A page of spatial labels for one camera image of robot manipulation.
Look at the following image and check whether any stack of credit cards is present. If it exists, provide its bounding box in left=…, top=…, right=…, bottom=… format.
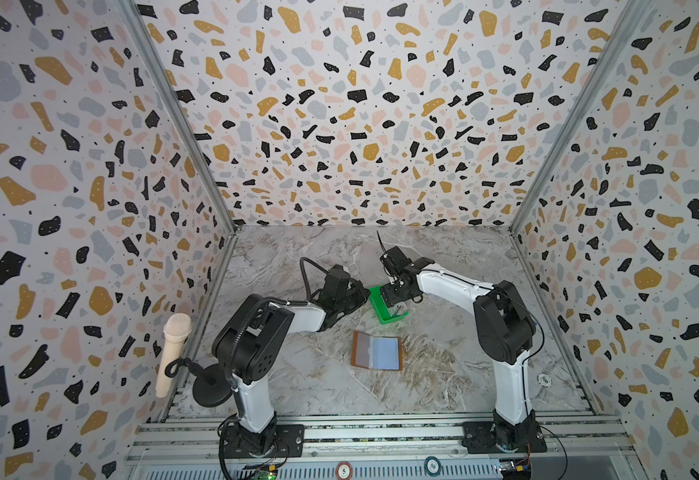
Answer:
left=389, top=304, right=407, bottom=318

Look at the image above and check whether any green plastic card tray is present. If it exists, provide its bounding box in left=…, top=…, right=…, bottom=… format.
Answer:
left=369, top=286, right=409, bottom=325

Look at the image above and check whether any brown leather card holder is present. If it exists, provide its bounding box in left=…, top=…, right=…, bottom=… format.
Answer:
left=351, top=331, right=403, bottom=371

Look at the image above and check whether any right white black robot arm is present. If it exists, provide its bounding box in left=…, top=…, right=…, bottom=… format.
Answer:
left=381, top=247, right=547, bottom=455

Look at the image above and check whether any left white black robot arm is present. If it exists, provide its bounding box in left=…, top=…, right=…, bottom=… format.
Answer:
left=192, top=265, right=371, bottom=456

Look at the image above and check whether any beige foam microphone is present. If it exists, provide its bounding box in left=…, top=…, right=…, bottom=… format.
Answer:
left=155, top=313, right=192, bottom=399

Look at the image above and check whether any black round microphone stand base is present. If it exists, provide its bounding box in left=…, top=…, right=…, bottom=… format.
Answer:
left=192, top=364, right=232, bottom=408

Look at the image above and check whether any aluminium mounting rail frame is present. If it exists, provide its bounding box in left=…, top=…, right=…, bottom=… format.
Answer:
left=124, top=412, right=647, bottom=479

